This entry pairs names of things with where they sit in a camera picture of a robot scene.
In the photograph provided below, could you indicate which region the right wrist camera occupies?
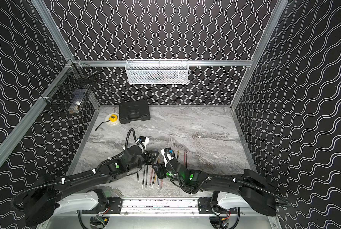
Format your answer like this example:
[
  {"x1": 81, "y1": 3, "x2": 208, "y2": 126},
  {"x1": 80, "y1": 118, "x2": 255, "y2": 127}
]
[{"x1": 161, "y1": 148, "x2": 174, "y2": 166}]

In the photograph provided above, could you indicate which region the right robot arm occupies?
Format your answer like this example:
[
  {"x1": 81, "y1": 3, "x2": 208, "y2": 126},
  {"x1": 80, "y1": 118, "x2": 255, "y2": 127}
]
[{"x1": 152, "y1": 158, "x2": 292, "y2": 217}]

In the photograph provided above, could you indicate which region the red pencil pink cap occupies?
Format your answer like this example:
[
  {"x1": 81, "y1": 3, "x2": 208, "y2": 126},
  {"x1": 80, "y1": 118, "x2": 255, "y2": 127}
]
[{"x1": 149, "y1": 166, "x2": 154, "y2": 187}]

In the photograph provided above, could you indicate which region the white mesh wall basket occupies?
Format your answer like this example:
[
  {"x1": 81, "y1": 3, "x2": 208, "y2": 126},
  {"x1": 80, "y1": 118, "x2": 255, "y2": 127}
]
[{"x1": 125, "y1": 59, "x2": 189, "y2": 85}]

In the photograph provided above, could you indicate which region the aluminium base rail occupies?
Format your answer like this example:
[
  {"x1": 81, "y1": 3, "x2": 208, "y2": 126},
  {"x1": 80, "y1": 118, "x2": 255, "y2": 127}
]
[{"x1": 38, "y1": 196, "x2": 283, "y2": 229}]

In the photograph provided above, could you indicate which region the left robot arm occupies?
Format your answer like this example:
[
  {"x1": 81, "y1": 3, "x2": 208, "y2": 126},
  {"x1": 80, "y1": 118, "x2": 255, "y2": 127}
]
[{"x1": 10, "y1": 129, "x2": 160, "y2": 227}]

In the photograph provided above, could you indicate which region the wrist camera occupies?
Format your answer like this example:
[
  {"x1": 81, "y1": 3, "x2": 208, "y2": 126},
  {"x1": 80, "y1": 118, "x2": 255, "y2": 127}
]
[
  {"x1": 138, "y1": 136, "x2": 149, "y2": 144},
  {"x1": 161, "y1": 148, "x2": 174, "y2": 166}
]

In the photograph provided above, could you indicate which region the yellow tape measure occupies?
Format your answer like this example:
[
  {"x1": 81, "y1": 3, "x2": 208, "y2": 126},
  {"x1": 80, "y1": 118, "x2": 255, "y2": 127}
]
[{"x1": 95, "y1": 113, "x2": 119, "y2": 131}]

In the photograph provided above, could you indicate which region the blue pencil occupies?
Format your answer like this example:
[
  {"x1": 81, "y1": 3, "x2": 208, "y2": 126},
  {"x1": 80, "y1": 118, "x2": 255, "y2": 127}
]
[
  {"x1": 145, "y1": 164, "x2": 148, "y2": 189},
  {"x1": 141, "y1": 165, "x2": 146, "y2": 189}
]

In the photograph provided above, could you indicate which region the black wire wall basket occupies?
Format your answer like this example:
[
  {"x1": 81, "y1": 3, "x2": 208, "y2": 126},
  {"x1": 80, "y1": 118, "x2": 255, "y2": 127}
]
[{"x1": 41, "y1": 61, "x2": 99, "y2": 115}]

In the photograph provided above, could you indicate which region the black plastic tool case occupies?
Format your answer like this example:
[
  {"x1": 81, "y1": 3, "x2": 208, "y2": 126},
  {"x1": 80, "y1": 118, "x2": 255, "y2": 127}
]
[{"x1": 119, "y1": 100, "x2": 151, "y2": 124}]

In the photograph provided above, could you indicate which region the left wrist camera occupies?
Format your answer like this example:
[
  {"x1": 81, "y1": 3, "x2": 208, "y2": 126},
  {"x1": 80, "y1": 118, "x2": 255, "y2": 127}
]
[{"x1": 138, "y1": 136, "x2": 149, "y2": 144}]

